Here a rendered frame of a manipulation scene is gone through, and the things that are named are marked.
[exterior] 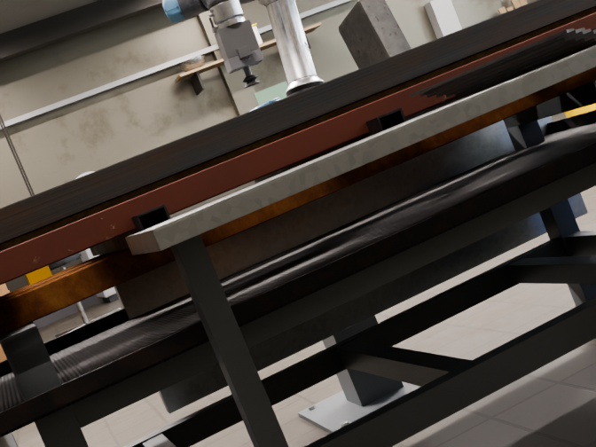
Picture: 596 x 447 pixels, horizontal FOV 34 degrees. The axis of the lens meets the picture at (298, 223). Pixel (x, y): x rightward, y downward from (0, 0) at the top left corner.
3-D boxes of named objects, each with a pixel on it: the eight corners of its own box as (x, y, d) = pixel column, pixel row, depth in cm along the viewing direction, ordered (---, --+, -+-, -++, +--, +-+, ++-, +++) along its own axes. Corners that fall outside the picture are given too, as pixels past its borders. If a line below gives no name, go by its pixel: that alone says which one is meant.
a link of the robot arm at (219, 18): (240, -4, 232) (208, 6, 231) (247, 14, 233) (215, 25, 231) (235, 3, 240) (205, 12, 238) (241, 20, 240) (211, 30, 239)
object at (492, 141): (588, 212, 274) (544, 98, 272) (169, 413, 235) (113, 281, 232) (580, 213, 278) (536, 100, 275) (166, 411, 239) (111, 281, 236)
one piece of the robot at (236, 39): (211, 13, 229) (235, 78, 230) (246, 2, 231) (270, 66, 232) (206, 21, 238) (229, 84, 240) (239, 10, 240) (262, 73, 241)
